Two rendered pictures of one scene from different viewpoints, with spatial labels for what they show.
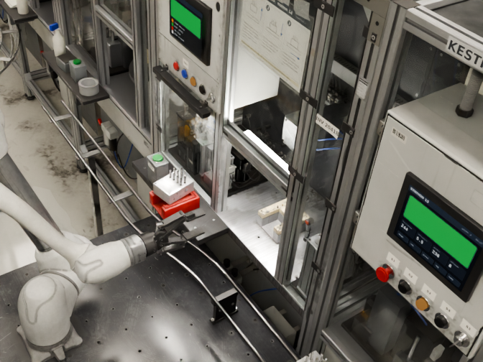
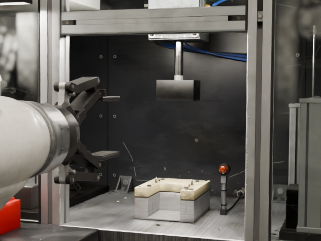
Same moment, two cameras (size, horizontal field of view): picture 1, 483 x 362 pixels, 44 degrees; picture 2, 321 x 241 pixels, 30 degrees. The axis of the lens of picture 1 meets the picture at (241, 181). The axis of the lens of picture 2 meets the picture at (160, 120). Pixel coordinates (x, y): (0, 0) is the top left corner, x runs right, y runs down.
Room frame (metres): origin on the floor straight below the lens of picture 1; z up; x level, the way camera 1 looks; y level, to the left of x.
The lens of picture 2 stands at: (0.61, 0.59, 1.18)
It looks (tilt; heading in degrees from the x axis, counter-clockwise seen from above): 3 degrees down; 325
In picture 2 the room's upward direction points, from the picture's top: straight up
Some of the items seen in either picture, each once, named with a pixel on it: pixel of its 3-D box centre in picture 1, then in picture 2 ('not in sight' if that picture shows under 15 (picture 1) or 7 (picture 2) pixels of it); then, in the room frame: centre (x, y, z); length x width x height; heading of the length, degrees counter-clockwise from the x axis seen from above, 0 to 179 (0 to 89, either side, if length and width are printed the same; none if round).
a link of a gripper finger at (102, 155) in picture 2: (193, 233); (102, 155); (1.41, 0.14, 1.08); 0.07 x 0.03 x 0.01; 128
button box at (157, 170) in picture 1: (159, 169); not in sight; (1.86, 0.33, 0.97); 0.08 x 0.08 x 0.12; 38
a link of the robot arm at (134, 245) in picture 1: (133, 249); (29, 138); (1.28, 0.32, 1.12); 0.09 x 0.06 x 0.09; 38
